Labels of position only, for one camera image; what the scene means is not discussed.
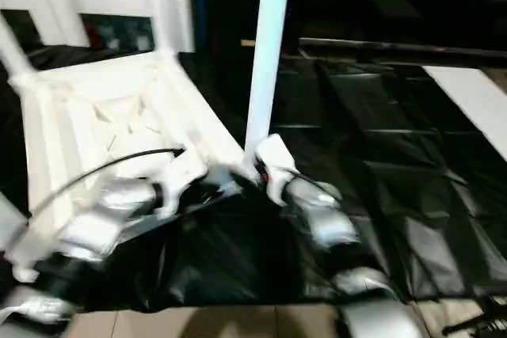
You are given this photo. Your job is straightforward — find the white plastic table top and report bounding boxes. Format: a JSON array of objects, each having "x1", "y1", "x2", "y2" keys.
[{"x1": 8, "y1": 51, "x2": 266, "y2": 283}]

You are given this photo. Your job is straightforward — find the black plastic mat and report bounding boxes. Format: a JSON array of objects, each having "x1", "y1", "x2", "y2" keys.
[{"x1": 0, "y1": 41, "x2": 507, "y2": 311}]

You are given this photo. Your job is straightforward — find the white flat board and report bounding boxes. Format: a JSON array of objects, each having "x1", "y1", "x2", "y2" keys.
[{"x1": 424, "y1": 65, "x2": 507, "y2": 161}]

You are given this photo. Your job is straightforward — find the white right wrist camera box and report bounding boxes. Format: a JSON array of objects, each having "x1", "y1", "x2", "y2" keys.
[{"x1": 255, "y1": 134, "x2": 299, "y2": 206}]

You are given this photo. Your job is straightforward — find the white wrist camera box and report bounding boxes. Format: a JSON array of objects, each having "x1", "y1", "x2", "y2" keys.
[
  {"x1": 255, "y1": 134, "x2": 299, "y2": 206},
  {"x1": 158, "y1": 148, "x2": 209, "y2": 216}
]

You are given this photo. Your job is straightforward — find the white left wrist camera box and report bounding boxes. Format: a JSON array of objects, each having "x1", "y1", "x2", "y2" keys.
[{"x1": 158, "y1": 148, "x2": 209, "y2": 216}]

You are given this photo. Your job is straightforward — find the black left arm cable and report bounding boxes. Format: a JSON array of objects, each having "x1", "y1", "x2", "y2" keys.
[{"x1": 16, "y1": 146, "x2": 187, "y2": 228}]

